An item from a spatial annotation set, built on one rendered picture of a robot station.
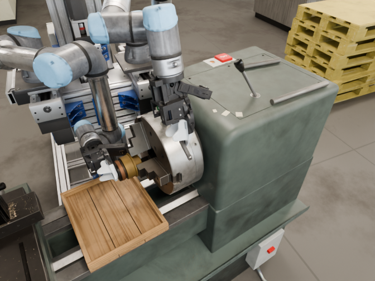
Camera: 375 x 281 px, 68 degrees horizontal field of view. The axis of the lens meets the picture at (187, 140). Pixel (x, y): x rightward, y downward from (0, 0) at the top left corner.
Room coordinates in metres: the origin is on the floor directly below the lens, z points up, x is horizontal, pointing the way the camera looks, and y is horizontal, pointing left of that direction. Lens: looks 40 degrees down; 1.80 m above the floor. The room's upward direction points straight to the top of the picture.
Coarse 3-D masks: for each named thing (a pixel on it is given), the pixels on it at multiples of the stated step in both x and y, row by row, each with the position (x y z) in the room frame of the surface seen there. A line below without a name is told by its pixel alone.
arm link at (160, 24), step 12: (144, 12) 0.64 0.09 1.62; (156, 12) 0.62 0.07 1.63; (168, 12) 0.63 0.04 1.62; (144, 24) 0.64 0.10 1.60; (156, 24) 0.62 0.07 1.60; (168, 24) 0.62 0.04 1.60; (156, 36) 0.61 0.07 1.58; (168, 36) 0.61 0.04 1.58; (156, 48) 0.61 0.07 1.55; (168, 48) 0.61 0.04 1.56; (180, 48) 0.63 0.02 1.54
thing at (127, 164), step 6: (126, 156) 0.71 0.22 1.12; (132, 156) 0.73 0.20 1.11; (138, 156) 0.73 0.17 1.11; (114, 162) 0.69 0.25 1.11; (120, 162) 0.69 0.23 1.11; (126, 162) 0.69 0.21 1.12; (132, 162) 0.69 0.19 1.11; (138, 162) 0.70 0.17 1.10; (120, 168) 0.67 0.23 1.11; (126, 168) 0.67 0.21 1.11; (132, 168) 0.68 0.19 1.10; (120, 174) 0.65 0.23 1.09; (126, 174) 0.66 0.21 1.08; (132, 174) 0.67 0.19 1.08; (120, 180) 0.65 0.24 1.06
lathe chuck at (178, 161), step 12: (144, 120) 0.79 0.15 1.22; (156, 120) 0.77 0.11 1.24; (156, 132) 0.72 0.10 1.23; (156, 144) 0.72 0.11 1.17; (168, 144) 0.68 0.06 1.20; (144, 156) 0.83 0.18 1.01; (168, 156) 0.66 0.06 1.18; (180, 156) 0.67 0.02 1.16; (192, 156) 0.69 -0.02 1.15; (168, 168) 0.66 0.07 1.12; (180, 168) 0.65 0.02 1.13; (192, 168) 0.67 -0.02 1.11; (180, 180) 0.65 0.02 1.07; (192, 180) 0.67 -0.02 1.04; (168, 192) 0.67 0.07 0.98
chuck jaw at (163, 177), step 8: (152, 160) 0.71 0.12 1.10; (144, 168) 0.67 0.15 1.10; (152, 168) 0.67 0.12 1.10; (160, 168) 0.67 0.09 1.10; (144, 176) 0.67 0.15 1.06; (152, 176) 0.66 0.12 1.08; (160, 176) 0.63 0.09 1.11; (168, 176) 0.64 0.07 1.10; (176, 176) 0.64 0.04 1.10; (160, 184) 0.62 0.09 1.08
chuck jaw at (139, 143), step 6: (132, 126) 0.78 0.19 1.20; (138, 126) 0.79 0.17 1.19; (132, 132) 0.79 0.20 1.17; (138, 132) 0.78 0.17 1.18; (144, 132) 0.79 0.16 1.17; (132, 138) 0.76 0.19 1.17; (138, 138) 0.77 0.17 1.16; (144, 138) 0.77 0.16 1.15; (132, 144) 0.75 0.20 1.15; (138, 144) 0.75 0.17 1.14; (144, 144) 0.76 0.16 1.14; (126, 150) 0.75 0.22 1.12; (132, 150) 0.73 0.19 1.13; (138, 150) 0.74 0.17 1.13; (144, 150) 0.75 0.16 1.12
